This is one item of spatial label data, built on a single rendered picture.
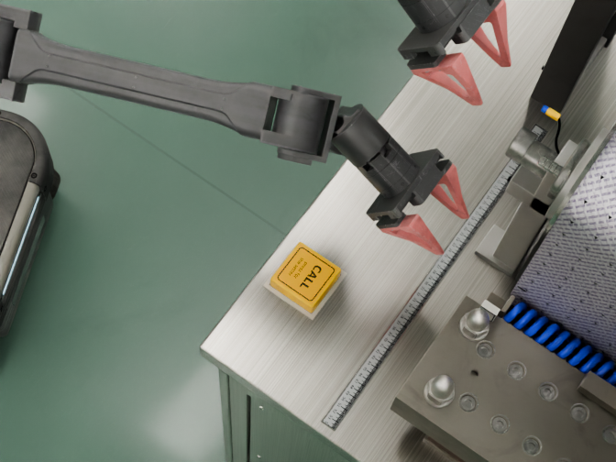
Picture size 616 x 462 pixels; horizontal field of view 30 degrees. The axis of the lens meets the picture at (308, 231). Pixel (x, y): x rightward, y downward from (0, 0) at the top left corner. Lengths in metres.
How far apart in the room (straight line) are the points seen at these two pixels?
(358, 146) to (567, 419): 0.41
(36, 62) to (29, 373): 1.21
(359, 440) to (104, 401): 1.04
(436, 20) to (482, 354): 0.44
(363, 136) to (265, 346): 0.35
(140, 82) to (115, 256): 1.24
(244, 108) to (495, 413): 0.47
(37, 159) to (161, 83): 1.08
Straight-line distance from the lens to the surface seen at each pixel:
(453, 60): 1.18
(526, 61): 1.76
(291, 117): 1.32
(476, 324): 1.39
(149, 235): 2.57
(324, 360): 1.53
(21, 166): 2.41
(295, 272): 1.54
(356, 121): 1.33
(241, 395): 1.61
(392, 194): 1.37
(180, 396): 2.45
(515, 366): 1.43
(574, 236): 1.26
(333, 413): 1.51
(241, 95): 1.33
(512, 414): 1.41
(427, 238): 1.38
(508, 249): 1.56
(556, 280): 1.36
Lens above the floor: 2.36
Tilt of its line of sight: 67 degrees down
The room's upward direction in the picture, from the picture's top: 7 degrees clockwise
